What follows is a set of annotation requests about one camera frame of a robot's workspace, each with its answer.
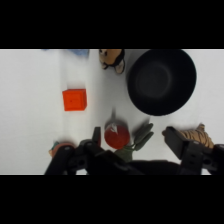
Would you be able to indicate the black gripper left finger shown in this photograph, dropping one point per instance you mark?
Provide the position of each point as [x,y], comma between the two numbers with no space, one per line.
[87,154]

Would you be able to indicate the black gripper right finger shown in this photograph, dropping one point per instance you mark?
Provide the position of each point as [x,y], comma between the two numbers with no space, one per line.
[188,153]

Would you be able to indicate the red cube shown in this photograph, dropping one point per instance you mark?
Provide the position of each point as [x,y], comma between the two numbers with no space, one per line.
[74,100]

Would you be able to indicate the black bowl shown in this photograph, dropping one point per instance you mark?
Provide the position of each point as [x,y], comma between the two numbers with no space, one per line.
[161,81]

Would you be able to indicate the brown round object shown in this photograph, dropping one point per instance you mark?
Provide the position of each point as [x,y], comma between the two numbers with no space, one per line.
[198,136]

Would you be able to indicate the red toy tomato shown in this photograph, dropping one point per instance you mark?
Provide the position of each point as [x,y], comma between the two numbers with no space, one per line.
[116,136]

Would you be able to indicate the green plush leaf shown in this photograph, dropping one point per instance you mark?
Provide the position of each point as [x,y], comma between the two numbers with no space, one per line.
[141,135]

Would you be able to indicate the light blue cloth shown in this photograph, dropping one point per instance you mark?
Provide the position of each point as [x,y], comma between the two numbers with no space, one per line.
[79,52]

